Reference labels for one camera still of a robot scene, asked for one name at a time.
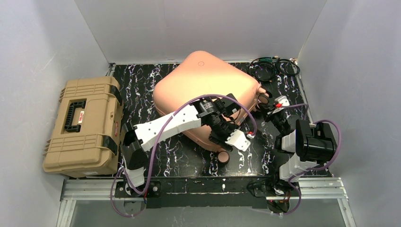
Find pink suitcase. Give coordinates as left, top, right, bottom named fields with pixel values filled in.
left=153, top=51, right=269, bottom=163

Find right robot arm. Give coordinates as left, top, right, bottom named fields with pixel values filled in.
left=260, top=104, right=341, bottom=183

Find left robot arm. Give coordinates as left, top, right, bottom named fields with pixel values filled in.
left=122, top=94, right=250, bottom=194

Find tan plastic tool case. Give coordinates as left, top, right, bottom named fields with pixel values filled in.
left=43, top=76, right=124, bottom=178

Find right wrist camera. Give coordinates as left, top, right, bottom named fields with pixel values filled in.
left=274, top=96, right=290, bottom=111

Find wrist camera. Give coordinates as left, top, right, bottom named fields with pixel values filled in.
left=225, top=129, right=255, bottom=151
left=274, top=96, right=290, bottom=111

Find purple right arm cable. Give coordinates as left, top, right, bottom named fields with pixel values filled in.
left=279, top=103, right=343, bottom=217

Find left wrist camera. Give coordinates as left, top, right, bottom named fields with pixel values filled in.
left=225, top=129, right=255, bottom=151

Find black cable bundle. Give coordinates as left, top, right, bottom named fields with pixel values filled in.
left=246, top=57, right=279, bottom=83

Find black coiled cable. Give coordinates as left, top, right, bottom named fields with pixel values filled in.
left=275, top=57, right=301, bottom=77

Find aluminium frame rail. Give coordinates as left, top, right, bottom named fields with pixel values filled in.
left=57, top=176, right=356, bottom=227

